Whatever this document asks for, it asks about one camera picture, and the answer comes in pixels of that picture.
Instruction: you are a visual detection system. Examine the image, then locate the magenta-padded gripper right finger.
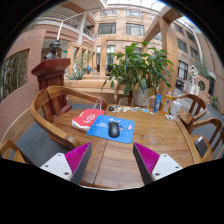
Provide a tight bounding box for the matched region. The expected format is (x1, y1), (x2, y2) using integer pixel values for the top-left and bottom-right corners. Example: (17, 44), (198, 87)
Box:
(132, 142), (184, 186)

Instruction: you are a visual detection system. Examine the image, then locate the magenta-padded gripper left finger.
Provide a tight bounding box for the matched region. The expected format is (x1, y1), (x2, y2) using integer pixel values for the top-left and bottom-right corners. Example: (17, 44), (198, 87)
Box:
(39, 142), (93, 186)

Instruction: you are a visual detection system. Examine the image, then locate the black computer mouse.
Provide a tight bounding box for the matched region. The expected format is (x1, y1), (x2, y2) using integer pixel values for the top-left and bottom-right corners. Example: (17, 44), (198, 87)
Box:
(107, 121), (121, 139)

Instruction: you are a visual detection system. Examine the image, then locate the blue printed mouse pad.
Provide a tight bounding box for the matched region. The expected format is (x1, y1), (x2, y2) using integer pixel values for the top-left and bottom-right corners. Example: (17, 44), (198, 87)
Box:
(86, 114), (136, 145)

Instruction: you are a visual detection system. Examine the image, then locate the black flat case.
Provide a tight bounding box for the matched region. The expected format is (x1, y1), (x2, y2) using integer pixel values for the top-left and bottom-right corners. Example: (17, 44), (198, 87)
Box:
(194, 135), (210, 159)

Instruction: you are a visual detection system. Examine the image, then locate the wooden armchair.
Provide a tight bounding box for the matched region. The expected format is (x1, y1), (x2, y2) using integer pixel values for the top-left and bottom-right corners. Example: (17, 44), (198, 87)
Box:
(0, 139), (35, 165)
(187, 116), (224, 162)
(113, 83), (134, 106)
(169, 92), (208, 132)
(29, 84), (108, 151)

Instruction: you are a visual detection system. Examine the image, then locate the clear plastic bag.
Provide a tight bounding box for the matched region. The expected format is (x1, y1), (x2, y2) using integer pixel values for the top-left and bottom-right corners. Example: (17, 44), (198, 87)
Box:
(164, 113), (178, 122)

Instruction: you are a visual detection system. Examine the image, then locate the red paper bag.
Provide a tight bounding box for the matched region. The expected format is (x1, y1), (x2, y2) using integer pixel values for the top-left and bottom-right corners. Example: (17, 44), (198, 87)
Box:
(71, 98), (106, 133)

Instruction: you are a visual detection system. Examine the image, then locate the orange dish soap bottle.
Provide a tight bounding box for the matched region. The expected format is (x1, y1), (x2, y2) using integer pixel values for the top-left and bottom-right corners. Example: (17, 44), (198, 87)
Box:
(161, 89), (174, 116)

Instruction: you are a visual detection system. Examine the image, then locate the blue squeeze tube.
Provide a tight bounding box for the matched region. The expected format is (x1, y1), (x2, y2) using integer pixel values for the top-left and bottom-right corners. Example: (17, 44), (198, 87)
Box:
(153, 94), (164, 114)

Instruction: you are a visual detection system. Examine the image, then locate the white geometric sculpture on plinth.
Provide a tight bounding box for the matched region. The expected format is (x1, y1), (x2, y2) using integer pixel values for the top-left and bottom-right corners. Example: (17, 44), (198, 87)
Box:
(182, 64), (201, 97)

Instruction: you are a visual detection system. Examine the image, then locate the long wooden planter box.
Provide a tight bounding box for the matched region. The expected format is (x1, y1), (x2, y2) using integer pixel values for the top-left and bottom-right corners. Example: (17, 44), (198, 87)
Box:
(64, 77), (118, 97)

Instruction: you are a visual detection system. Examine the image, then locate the spiky green agave plant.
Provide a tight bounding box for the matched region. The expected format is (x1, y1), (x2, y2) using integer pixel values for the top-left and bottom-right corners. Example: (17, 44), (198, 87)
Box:
(65, 64), (89, 81)

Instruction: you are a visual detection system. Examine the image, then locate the green potted plant, white pot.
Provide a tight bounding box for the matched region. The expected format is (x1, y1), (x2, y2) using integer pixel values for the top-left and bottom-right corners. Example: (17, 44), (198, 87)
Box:
(101, 41), (175, 108)

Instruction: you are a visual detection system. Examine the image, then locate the dark bust statue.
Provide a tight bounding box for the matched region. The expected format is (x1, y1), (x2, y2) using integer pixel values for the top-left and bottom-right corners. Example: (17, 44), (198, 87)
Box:
(44, 39), (62, 60)

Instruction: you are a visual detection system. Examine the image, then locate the dark red wooden pedestal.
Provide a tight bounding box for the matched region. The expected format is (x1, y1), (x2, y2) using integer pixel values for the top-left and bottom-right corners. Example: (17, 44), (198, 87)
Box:
(31, 58), (73, 115)

